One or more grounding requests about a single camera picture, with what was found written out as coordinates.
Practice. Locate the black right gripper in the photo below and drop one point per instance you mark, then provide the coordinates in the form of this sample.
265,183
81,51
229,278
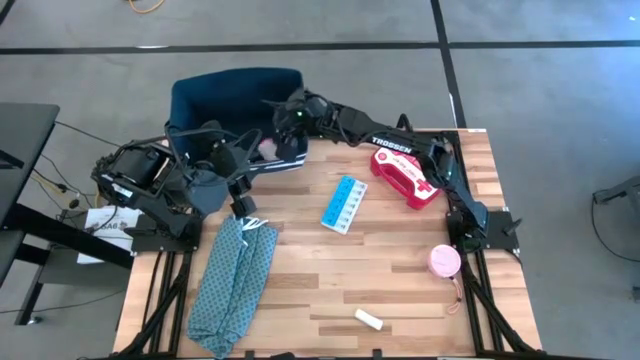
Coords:
300,115

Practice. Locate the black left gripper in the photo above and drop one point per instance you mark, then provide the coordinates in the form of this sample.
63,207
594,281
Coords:
240,186

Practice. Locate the teal patterned cloth pouch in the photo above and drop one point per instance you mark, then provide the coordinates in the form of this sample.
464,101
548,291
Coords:
230,300

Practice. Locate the red first aid kit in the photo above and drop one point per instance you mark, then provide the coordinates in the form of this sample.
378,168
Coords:
405,175

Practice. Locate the small white bar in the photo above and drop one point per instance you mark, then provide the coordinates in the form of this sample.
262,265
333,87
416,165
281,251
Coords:
368,319

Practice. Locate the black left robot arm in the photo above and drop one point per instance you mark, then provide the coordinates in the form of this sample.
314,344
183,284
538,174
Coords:
135,170

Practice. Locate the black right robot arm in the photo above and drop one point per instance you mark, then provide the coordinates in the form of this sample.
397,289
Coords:
400,142

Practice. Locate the dark blue fabric basket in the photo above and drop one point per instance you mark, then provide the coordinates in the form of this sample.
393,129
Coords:
225,95

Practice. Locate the blue white pill organizer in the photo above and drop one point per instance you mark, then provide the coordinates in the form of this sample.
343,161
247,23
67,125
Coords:
345,204

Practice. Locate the white paper sheet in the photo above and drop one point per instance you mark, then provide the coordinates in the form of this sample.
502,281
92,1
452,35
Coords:
112,230

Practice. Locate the black desk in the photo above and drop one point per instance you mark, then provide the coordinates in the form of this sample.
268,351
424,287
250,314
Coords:
25,150

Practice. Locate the black stand base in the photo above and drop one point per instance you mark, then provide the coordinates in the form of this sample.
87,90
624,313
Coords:
620,190

